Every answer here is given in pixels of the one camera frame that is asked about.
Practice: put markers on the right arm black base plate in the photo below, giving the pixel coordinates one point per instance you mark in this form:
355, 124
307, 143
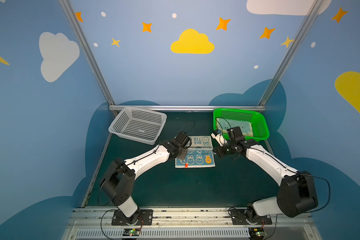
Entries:
248, 217

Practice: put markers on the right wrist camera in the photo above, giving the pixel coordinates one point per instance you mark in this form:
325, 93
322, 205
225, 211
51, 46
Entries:
218, 136

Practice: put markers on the white perforated plastic basket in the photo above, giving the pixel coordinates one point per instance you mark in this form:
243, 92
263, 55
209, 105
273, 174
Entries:
139, 125

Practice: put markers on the right green circuit board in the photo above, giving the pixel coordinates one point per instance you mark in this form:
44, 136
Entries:
256, 234

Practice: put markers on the green circuit board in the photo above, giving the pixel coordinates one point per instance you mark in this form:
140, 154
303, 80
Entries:
256, 234
131, 232

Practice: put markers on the aluminium back frame rail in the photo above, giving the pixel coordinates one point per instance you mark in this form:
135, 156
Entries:
161, 108

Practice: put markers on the pale yellow towel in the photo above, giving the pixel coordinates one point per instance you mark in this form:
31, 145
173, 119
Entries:
246, 127

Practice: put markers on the right aluminium frame post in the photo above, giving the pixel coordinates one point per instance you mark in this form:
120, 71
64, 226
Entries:
292, 50

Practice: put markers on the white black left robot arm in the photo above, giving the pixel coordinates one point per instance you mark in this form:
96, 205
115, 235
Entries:
119, 179

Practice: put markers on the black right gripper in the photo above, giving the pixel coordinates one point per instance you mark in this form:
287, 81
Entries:
223, 149

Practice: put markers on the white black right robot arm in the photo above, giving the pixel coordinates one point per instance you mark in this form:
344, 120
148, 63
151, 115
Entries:
297, 192

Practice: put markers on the left aluminium frame post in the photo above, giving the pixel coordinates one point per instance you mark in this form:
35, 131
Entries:
76, 26

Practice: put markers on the green perforated plastic basket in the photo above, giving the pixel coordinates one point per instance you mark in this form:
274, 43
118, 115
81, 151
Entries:
259, 125

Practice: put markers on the left green circuit board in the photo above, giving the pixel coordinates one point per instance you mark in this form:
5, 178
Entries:
131, 232

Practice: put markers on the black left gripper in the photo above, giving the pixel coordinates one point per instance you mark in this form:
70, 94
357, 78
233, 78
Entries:
182, 151

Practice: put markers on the teal patterned towel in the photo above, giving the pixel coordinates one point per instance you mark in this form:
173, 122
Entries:
199, 155

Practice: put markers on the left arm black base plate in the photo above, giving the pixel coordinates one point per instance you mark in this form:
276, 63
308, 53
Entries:
140, 217

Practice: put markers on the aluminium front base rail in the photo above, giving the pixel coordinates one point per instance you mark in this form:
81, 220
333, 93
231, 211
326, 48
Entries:
185, 224

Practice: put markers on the aluminium frame post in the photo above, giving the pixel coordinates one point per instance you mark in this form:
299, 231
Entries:
292, 50
76, 26

